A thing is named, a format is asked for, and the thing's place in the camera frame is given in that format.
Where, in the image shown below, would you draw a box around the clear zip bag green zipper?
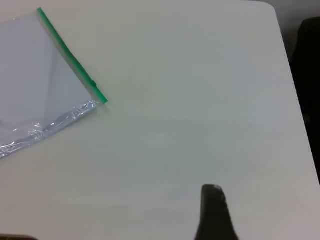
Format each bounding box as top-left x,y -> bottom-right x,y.
0,7 -> 109,161

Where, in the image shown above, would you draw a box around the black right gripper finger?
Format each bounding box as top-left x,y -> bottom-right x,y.
194,184 -> 240,240

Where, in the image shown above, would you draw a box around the white paper sheets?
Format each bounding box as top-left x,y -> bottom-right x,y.
0,12 -> 93,148

